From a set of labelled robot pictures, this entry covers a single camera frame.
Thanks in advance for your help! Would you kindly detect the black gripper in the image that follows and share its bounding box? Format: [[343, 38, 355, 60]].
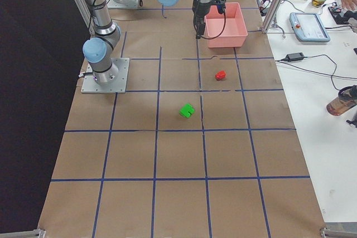
[[192, 0, 212, 39]]

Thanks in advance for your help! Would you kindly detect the green toy block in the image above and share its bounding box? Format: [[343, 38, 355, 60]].
[[179, 103, 195, 118]]

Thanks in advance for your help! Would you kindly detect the pink plastic box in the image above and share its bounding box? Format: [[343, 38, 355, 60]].
[[205, 2, 248, 48]]

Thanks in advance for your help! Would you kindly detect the red toy block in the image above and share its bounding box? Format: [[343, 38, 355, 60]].
[[215, 70, 226, 81]]

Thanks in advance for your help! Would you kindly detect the black power adapter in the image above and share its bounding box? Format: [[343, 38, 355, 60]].
[[285, 52, 305, 62]]

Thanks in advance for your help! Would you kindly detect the blue teach pendant tablet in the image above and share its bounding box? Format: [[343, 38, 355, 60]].
[[289, 12, 330, 43]]

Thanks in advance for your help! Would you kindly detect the brown water bottle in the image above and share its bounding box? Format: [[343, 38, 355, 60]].
[[326, 85, 356, 116]]

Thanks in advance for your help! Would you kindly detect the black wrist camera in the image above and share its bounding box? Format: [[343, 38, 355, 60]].
[[214, 0, 226, 14]]

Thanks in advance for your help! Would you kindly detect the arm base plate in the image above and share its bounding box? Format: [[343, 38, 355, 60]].
[[107, 0, 139, 9], [81, 58, 130, 94]]

